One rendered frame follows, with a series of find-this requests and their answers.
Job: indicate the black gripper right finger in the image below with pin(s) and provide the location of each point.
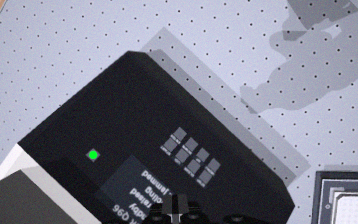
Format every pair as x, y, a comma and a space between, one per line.
194, 215

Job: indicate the white real-time pcr machine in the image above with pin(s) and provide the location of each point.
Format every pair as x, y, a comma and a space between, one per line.
100, 156

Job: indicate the grey flat base plate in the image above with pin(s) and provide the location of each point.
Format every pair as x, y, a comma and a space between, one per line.
281, 75

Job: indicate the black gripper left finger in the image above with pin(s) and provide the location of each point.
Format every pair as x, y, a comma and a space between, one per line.
155, 216

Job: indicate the white multi-well plate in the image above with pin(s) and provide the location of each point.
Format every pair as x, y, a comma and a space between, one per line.
344, 207

